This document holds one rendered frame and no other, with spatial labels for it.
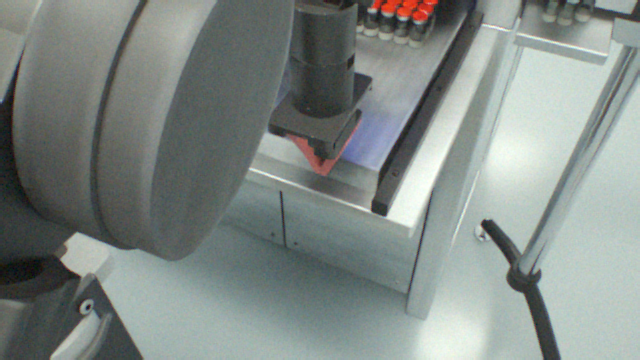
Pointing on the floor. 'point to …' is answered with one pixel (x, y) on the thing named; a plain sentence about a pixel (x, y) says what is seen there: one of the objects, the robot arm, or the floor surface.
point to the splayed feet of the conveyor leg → (488, 229)
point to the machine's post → (460, 163)
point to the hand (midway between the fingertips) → (321, 166)
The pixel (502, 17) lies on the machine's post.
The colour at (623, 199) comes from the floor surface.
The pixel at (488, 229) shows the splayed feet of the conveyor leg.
